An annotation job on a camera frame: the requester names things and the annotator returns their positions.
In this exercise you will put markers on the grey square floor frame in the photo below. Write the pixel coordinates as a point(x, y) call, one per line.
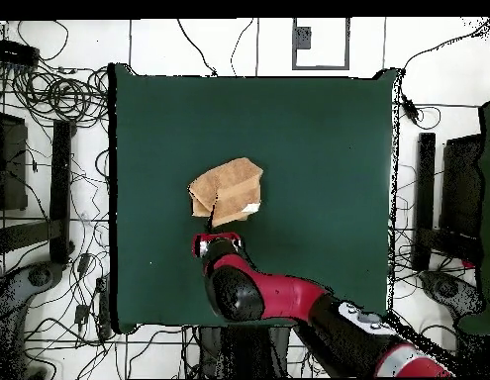
point(294, 59)

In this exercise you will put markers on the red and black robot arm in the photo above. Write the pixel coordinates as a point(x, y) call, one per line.
point(292, 297)

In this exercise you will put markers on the black power adapter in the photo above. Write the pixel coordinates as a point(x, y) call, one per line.
point(410, 109)
point(81, 313)

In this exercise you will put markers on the grey tripod base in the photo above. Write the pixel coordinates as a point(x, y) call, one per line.
point(38, 277)
point(446, 287)

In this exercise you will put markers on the black power strip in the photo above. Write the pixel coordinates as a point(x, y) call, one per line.
point(13, 53)

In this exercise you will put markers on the black box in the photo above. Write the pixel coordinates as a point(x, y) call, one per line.
point(462, 186)
point(11, 166)

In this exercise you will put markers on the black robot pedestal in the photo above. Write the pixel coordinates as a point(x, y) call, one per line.
point(244, 352)

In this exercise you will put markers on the dark green tablecloth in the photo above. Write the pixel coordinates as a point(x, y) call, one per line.
point(169, 158)

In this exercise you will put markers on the small grey box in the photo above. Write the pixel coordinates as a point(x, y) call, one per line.
point(303, 38)

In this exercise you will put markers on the tan terry towel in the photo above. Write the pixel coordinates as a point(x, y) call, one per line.
point(228, 186)

